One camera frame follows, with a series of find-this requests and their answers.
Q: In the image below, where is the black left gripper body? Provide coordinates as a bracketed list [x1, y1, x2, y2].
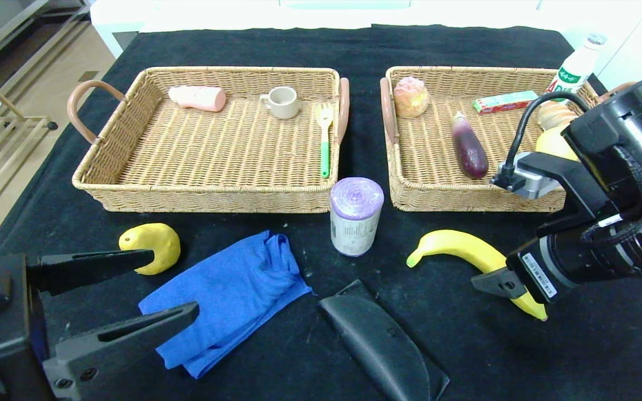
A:
[0, 253, 56, 401]

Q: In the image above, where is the pink toy bun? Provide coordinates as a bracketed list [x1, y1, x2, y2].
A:
[392, 76, 431, 119]

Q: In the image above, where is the striped toy bread loaf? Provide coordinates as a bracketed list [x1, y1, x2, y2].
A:
[537, 101, 578, 131]

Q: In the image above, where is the black right camera cable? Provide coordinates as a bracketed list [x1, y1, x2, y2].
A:
[490, 91, 592, 190]

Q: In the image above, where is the white milk drink bottle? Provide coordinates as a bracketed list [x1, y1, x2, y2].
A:
[546, 33, 607, 94]

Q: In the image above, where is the black leather pouch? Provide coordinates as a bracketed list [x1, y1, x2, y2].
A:
[318, 280, 450, 401]

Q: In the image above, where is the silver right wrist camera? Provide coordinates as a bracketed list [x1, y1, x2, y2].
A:
[491, 162, 562, 200]

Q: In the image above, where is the yellow toy pear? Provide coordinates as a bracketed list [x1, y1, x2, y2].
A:
[119, 223, 181, 276]

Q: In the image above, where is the yellow toy lemon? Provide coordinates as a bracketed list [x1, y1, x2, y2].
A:
[536, 127, 578, 162]

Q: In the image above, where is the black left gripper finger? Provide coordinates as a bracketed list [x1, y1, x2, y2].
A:
[26, 248, 155, 296]
[43, 301, 200, 401]

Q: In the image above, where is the green and red candy box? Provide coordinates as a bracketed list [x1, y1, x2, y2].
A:
[471, 90, 540, 115]

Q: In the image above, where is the purple toy eggplant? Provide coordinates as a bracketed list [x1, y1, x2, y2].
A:
[451, 111, 489, 180]

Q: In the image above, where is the pink plastic bottle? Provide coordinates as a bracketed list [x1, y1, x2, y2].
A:
[168, 85, 227, 113]

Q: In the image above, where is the wooden cart with castors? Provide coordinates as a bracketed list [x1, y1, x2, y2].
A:
[0, 86, 59, 232]

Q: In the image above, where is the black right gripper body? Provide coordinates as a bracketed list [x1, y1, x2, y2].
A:
[505, 225, 631, 305]

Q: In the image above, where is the blue microfibre cloth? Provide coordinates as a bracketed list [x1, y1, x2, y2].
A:
[138, 230, 313, 379]

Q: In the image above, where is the wicker basket with pink handles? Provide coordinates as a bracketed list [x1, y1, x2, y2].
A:
[380, 66, 636, 214]
[67, 66, 351, 214]

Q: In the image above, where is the grey shelf unit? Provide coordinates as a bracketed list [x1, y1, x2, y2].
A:
[0, 0, 93, 73]

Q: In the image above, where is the yellow toy banana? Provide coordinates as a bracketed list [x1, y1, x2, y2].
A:
[406, 229, 548, 322]

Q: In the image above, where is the beige ceramic cup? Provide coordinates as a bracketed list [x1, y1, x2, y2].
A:
[259, 86, 300, 120]

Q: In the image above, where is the purple garbage bag roll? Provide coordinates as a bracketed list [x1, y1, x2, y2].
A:
[329, 177, 385, 257]

